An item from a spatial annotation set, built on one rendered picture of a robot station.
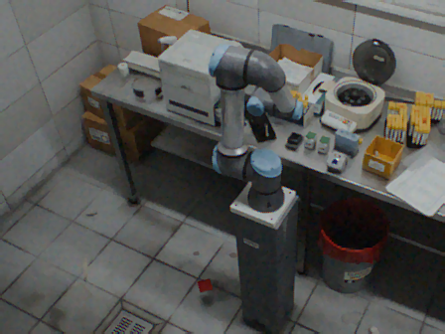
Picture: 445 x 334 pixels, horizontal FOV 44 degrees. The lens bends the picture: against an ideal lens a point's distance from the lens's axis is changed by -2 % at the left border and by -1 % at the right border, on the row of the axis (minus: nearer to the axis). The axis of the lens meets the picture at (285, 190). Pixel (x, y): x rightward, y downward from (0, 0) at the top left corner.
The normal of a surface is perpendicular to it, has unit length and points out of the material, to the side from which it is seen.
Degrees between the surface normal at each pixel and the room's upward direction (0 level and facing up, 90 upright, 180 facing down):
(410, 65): 90
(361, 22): 90
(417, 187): 0
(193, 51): 0
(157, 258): 0
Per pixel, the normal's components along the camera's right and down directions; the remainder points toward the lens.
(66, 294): 0.01, -0.68
